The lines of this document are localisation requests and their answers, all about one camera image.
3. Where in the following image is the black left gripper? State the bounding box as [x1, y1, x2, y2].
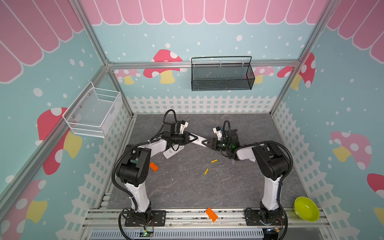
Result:
[171, 131, 198, 146]

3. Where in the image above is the large white remote control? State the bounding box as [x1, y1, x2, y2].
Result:
[163, 146, 185, 159]

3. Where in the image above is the small white remote control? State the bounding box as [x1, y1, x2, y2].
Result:
[197, 136, 206, 147]

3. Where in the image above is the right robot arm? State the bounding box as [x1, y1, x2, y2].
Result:
[201, 120, 293, 226]

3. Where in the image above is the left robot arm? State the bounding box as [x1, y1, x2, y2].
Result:
[111, 109, 199, 228]

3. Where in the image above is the orange toy brick on table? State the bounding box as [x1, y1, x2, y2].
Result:
[150, 163, 159, 172]

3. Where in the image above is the green plastic bowl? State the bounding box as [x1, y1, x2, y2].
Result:
[294, 197, 320, 222]

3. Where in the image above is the black wire mesh basket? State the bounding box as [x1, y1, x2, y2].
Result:
[191, 56, 256, 92]

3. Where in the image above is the orange toy brick on rail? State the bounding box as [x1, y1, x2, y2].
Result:
[205, 208, 219, 223]

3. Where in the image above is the white wire mesh basket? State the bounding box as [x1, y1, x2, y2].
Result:
[63, 82, 123, 138]

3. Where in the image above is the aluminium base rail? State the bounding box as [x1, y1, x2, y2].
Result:
[77, 208, 336, 240]

